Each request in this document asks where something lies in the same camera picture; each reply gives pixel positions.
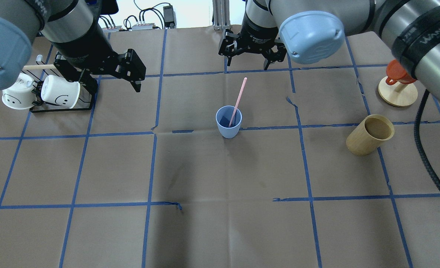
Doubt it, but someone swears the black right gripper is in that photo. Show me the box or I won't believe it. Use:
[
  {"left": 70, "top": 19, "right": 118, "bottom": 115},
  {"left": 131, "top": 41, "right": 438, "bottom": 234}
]
[{"left": 219, "top": 22, "right": 287, "bottom": 71}]

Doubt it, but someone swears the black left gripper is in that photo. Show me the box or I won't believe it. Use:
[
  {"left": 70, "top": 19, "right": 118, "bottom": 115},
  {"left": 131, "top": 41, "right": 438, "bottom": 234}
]
[{"left": 53, "top": 35, "right": 146, "bottom": 93}]

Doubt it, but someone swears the pink chopstick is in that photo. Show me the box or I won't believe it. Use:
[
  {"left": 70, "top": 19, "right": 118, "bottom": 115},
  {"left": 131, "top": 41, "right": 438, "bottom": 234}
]
[{"left": 228, "top": 77, "right": 248, "bottom": 127}]

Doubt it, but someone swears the light blue plastic cup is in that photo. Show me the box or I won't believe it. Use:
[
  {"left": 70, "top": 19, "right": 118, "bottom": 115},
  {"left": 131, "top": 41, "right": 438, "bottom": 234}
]
[{"left": 215, "top": 105, "right": 243, "bottom": 139}]

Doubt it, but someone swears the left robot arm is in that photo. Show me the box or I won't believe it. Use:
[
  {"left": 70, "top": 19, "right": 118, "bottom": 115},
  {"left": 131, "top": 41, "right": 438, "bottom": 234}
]
[{"left": 0, "top": 0, "right": 146, "bottom": 92}]

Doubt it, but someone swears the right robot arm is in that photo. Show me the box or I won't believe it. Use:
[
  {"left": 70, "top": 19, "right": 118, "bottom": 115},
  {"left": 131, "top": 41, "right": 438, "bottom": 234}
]
[{"left": 218, "top": 0, "right": 440, "bottom": 101}]

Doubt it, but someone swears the white smiley face cup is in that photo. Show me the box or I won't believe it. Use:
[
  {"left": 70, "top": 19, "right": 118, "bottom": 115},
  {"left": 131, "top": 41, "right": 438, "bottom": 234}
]
[{"left": 41, "top": 75, "right": 80, "bottom": 109}]

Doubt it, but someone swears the bamboo wooden cup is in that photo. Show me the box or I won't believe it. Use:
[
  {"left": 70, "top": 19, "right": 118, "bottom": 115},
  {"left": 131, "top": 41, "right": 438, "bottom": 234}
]
[{"left": 346, "top": 114, "right": 395, "bottom": 156}]

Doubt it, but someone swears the red orange cup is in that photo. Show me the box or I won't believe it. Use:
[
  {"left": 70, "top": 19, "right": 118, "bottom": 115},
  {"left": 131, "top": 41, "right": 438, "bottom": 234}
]
[{"left": 386, "top": 59, "right": 417, "bottom": 86}]

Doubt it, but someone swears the grey usb hub box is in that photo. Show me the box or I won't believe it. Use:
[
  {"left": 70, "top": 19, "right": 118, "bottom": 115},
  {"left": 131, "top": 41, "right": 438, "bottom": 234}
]
[{"left": 131, "top": 23, "right": 158, "bottom": 31}]

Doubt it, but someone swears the black power adapter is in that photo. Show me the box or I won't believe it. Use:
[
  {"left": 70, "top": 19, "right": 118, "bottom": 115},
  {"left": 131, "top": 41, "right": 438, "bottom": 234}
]
[{"left": 162, "top": 5, "right": 177, "bottom": 29}]

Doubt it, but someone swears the wooden rack dowel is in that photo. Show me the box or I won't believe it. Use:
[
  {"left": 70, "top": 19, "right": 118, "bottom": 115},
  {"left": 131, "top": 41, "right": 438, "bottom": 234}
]
[{"left": 22, "top": 64, "right": 56, "bottom": 71}]

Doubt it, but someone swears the wooden mug tree stand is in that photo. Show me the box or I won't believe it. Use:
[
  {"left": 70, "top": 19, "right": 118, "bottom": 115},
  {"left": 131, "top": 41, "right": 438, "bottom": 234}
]
[{"left": 377, "top": 77, "right": 418, "bottom": 107}]

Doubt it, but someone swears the aluminium frame post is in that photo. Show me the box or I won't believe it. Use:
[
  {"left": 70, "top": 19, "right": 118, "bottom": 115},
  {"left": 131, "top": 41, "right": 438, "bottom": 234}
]
[{"left": 212, "top": 0, "right": 231, "bottom": 31}]

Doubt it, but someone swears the black wire cup rack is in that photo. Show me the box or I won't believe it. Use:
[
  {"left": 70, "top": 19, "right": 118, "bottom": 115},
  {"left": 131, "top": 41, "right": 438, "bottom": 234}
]
[{"left": 28, "top": 53, "right": 99, "bottom": 113}]

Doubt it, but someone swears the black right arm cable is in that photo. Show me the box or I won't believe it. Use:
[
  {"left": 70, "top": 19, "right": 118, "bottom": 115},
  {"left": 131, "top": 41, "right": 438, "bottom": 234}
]
[{"left": 414, "top": 89, "right": 440, "bottom": 224}]

